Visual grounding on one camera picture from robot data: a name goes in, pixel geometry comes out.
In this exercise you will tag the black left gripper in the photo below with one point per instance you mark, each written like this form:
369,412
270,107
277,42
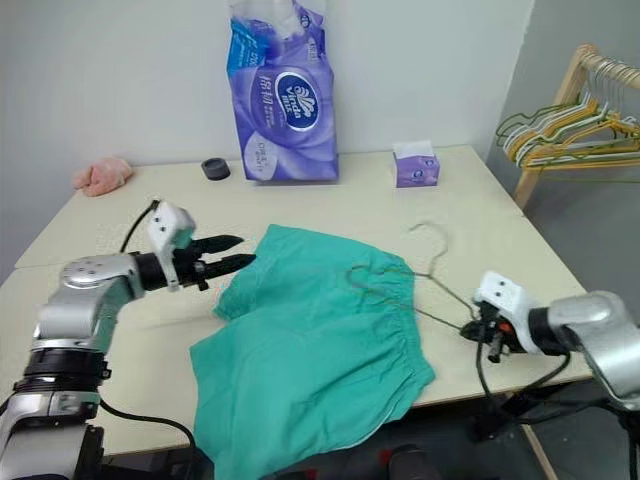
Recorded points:
189,267

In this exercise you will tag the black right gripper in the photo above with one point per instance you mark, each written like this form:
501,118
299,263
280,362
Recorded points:
497,337

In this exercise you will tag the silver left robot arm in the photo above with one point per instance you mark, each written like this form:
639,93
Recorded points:
80,280

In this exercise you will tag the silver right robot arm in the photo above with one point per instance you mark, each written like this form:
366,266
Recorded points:
605,330

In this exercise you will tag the green shorts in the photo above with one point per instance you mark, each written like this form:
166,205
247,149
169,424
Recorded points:
310,350

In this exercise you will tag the black tape roll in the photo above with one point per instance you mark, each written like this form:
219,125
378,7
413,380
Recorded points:
216,169

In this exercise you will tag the dark rounded shape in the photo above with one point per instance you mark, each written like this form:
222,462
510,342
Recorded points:
410,462

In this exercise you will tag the pink crumpled cloth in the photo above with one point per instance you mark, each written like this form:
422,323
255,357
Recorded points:
102,175

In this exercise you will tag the purple tissue multipack bag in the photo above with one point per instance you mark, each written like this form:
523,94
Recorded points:
285,110

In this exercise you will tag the small purple tissue box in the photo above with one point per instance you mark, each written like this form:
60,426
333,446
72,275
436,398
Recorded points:
416,167

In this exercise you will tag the wooden clothes rack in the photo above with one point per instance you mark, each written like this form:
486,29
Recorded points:
565,90

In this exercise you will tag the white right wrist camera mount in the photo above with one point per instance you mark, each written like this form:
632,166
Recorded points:
505,295

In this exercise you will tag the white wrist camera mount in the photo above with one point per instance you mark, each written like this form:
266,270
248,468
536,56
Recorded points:
167,220
505,295

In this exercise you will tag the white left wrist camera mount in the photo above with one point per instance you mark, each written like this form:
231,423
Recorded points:
167,220

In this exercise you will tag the black frame under table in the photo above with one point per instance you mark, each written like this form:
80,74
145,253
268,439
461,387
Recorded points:
530,405

